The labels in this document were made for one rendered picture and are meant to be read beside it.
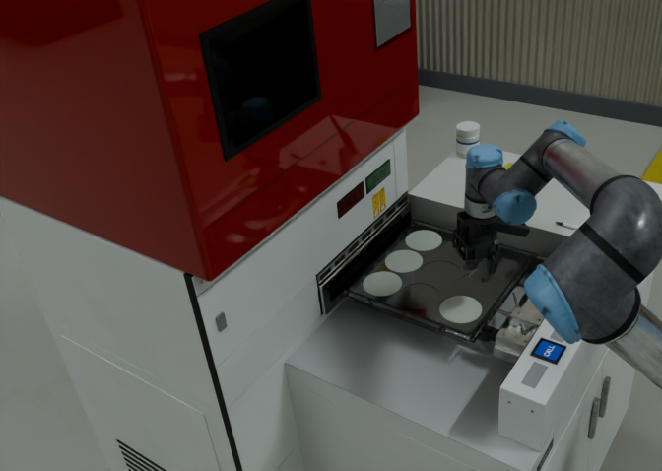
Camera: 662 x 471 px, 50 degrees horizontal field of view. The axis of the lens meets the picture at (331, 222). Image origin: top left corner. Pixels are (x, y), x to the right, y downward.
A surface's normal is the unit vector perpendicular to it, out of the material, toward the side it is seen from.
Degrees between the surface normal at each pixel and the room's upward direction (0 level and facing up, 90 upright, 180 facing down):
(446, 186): 0
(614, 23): 90
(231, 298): 90
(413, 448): 90
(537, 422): 90
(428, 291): 0
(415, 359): 0
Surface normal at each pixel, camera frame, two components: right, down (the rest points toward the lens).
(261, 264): 0.81, 0.25
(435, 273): -0.10, -0.83
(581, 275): -0.42, -0.06
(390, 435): -0.58, 0.50
